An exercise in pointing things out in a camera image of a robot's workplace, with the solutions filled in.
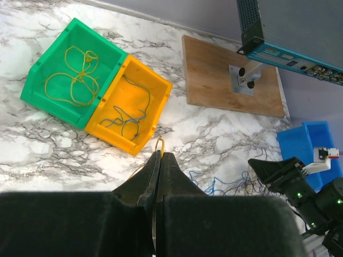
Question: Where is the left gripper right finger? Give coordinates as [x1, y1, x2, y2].
[156, 153, 306, 256]

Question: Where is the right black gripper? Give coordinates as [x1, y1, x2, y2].
[248, 157, 316, 211]

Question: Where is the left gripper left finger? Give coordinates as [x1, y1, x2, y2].
[1, 151, 161, 256]

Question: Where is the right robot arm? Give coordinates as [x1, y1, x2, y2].
[248, 157, 342, 256]

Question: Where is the blue plastic bin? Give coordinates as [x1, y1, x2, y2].
[277, 122, 342, 192]

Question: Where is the orange plastic bin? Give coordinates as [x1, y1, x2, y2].
[85, 55, 173, 156]

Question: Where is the wooden board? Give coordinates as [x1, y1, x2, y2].
[182, 35, 285, 118]

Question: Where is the green plastic bin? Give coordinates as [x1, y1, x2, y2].
[20, 18, 128, 129]

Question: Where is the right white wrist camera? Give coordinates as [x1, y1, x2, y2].
[302, 147, 340, 176]

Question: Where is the grey metal stand bracket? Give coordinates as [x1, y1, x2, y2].
[228, 61, 267, 96]

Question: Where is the grey network switch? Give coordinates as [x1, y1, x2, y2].
[237, 0, 342, 85]

